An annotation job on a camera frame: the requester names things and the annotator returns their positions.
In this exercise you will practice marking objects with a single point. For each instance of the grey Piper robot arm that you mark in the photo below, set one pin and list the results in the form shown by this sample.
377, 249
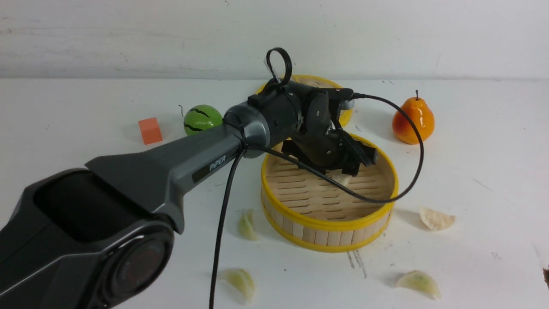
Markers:
92, 238

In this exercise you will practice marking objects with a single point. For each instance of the woven bamboo steamer lid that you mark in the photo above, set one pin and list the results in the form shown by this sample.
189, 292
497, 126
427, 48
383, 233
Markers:
319, 82

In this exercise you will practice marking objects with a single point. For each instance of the orange toy pear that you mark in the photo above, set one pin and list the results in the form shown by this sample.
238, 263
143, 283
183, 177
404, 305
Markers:
422, 117

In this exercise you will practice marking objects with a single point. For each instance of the dark right gripper tip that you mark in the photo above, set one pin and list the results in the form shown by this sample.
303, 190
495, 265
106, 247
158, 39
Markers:
546, 276

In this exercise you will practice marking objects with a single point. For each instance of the green toy watermelon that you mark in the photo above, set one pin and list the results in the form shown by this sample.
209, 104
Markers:
200, 118

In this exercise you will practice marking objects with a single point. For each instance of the bamboo steamer tray yellow rim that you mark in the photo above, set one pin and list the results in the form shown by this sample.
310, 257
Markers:
314, 214

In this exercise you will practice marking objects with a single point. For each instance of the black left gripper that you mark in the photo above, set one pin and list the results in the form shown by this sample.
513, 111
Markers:
318, 145

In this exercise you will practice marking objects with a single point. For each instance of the orange foam cube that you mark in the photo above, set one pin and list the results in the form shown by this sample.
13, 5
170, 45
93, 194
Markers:
150, 131

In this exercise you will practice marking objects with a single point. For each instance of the pale green dumpling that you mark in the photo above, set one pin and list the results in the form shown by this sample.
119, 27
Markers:
420, 282
246, 226
241, 281

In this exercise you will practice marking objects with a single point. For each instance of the white dumpling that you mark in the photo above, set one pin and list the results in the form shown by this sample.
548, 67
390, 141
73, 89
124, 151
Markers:
340, 177
435, 220

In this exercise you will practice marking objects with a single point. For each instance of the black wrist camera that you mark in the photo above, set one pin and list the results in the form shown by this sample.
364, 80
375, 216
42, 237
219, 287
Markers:
340, 99

